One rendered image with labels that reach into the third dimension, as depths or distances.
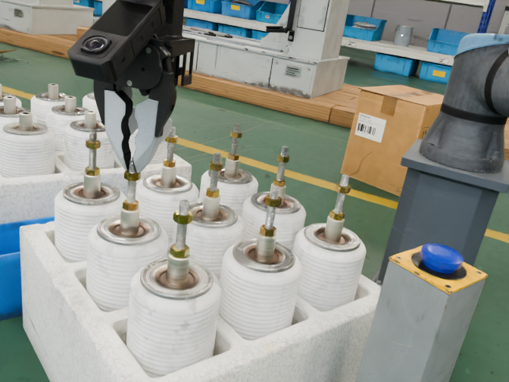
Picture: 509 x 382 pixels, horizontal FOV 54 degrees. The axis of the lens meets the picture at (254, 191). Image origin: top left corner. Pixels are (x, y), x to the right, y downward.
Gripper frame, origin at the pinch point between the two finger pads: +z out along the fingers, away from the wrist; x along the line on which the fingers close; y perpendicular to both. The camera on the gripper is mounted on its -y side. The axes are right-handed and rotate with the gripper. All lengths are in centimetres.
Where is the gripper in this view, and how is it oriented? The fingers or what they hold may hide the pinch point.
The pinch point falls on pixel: (129, 161)
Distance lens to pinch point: 58.3
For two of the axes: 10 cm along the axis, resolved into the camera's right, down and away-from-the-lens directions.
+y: 3.0, -3.2, 9.0
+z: -1.4, 9.2, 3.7
